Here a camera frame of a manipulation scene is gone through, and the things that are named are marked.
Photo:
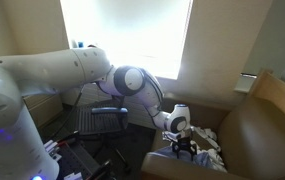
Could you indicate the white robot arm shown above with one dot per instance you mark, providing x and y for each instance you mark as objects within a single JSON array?
[{"x": 48, "y": 70}]

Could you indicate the white crumpled cloth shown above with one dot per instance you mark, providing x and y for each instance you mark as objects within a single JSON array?
[
  {"x": 210, "y": 136},
  {"x": 218, "y": 161}
]

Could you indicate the bright window with sill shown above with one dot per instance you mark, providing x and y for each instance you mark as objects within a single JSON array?
[{"x": 128, "y": 30}]

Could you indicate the blue water bottle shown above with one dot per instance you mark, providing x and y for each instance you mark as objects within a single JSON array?
[{"x": 80, "y": 44}]

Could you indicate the brown cardboard box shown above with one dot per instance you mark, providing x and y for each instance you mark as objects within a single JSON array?
[{"x": 258, "y": 140}]

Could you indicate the black mesh office chair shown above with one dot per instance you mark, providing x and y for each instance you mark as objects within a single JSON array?
[{"x": 95, "y": 121}]

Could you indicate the light wooden cabinet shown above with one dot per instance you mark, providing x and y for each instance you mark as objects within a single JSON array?
[{"x": 43, "y": 108}]

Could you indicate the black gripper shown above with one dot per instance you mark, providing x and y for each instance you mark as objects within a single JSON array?
[{"x": 184, "y": 142}]

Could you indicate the blue t-shirt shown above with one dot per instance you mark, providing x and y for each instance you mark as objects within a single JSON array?
[{"x": 200, "y": 159}]

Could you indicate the black perforated robot table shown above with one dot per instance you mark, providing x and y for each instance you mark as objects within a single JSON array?
[{"x": 78, "y": 160}]

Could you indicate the white slatted wall heater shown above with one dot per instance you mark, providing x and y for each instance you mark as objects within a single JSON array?
[{"x": 137, "y": 115}]

